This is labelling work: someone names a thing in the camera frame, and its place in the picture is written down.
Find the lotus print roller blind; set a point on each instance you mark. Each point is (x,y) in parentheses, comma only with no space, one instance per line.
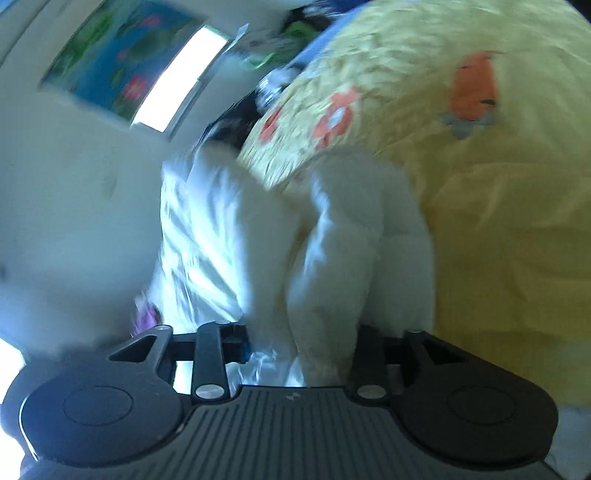
(115,55)

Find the purple cloth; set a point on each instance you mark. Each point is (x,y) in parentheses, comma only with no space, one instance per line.
(147,316)

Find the yellow printed blanket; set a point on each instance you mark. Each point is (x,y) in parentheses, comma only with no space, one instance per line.
(508,207)

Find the white quilted down jacket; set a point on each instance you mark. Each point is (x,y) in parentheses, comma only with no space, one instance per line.
(332,258)

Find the green plastic stool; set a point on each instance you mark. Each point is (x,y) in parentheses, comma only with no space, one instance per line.
(258,62)

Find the floral cushion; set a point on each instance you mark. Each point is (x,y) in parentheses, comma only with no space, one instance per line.
(258,44)

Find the black garment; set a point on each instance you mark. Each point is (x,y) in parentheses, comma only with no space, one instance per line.
(231,124)

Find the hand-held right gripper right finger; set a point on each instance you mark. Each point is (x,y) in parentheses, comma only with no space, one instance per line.
(367,360)

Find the window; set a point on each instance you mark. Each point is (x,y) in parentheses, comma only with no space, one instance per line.
(178,78)

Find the crumpled plastic bag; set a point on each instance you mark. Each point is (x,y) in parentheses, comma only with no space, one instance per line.
(274,90)

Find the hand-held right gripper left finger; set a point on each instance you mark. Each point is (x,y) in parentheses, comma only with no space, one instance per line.
(210,355)

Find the blue blanket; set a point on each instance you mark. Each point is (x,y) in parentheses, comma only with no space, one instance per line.
(323,46)

